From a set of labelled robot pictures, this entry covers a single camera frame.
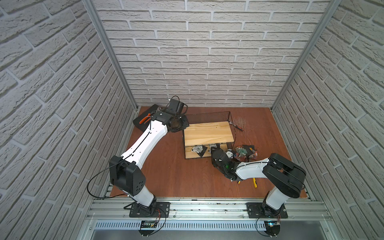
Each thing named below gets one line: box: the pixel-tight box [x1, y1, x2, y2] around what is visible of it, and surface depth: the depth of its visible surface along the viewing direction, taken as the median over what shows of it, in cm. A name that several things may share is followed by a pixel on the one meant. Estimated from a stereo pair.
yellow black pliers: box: [237, 177, 258, 188], surface depth 83 cm
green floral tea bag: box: [235, 146, 248, 157], surface depth 92 cm
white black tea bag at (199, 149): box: [191, 145, 208, 158], surface depth 95 cm
